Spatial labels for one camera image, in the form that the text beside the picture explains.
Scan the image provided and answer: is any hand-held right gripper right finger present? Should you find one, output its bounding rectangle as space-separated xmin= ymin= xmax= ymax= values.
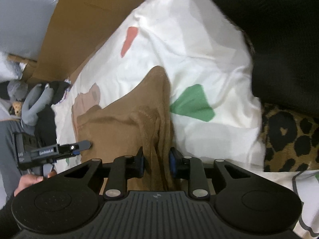
xmin=169 ymin=147 xmax=255 ymax=200

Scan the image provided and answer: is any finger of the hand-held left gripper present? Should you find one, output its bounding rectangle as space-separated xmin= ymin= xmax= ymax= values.
xmin=58 ymin=140 xmax=93 ymax=158

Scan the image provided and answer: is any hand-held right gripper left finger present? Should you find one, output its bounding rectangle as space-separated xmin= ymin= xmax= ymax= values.
xmin=64 ymin=146 xmax=145 ymax=200

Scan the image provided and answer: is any brown printed t-shirt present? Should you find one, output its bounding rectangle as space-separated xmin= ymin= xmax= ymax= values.
xmin=76 ymin=65 xmax=182 ymax=192

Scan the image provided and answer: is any person's left hand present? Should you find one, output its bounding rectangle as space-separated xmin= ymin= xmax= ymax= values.
xmin=14 ymin=170 xmax=57 ymax=197

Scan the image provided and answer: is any brown teddy bear toy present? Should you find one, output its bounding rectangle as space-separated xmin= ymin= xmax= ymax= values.
xmin=9 ymin=101 xmax=24 ymax=116

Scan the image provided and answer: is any grey-blue neck pillow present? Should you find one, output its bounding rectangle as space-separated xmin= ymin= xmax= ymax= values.
xmin=21 ymin=83 xmax=55 ymax=127

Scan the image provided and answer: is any striped white cloth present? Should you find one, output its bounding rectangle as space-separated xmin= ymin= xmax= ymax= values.
xmin=60 ymin=78 xmax=73 ymax=104

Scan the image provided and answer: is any clear plastic bag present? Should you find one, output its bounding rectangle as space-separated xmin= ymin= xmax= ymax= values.
xmin=7 ymin=81 xmax=29 ymax=101

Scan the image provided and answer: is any white pillow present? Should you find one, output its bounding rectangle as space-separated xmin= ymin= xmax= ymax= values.
xmin=0 ymin=52 xmax=27 ymax=81

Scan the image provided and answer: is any cream bear printed blanket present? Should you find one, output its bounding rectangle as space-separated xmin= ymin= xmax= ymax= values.
xmin=51 ymin=0 xmax=319 ymax=239

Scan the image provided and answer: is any leopard print garment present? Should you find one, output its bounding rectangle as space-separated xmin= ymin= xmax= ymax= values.
xmin=243 ymin=33 xmax=319 ymax=173

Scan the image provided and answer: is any flattened cardboard box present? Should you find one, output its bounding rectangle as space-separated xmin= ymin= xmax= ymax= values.
xmin=7 ymin=0 xmax=166 ymax=85

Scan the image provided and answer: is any grey upright mattress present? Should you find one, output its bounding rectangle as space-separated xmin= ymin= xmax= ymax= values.
xmin=0 ymin=0 xmax=66 ymax=61

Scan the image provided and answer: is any folded black garment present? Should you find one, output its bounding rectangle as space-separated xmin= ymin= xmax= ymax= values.
xmin=194 ymin=0 xmax=319 ymax=117

